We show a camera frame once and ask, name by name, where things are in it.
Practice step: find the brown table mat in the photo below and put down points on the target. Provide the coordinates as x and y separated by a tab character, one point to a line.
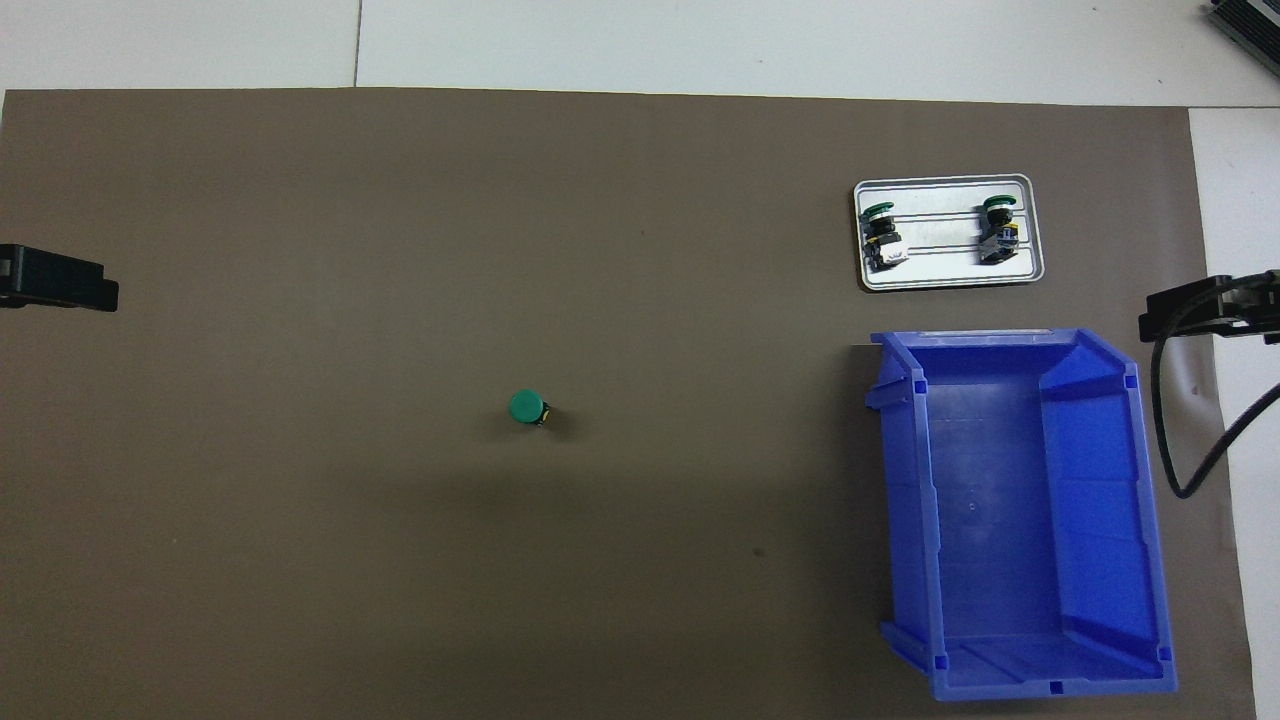
600	250

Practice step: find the silver metal tray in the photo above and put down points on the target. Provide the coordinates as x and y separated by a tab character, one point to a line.
945	270

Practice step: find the blue plastic storage bin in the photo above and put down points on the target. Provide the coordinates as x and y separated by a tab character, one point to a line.
1000	520

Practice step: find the green push button switch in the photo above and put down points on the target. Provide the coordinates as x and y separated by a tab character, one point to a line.
525	406
883	240
997	235

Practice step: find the grey ribbed device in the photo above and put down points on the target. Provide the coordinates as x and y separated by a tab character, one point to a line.
1255	25

